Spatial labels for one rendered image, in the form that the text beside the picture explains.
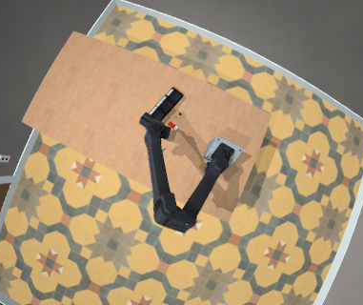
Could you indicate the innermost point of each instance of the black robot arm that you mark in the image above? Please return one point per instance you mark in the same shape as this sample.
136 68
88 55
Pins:
168 214

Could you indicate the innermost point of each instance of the black rack of three labelled bins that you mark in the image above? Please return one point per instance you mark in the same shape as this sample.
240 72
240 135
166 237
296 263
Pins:
166 104

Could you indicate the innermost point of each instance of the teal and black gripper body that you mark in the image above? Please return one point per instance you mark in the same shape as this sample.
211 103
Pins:
168 129

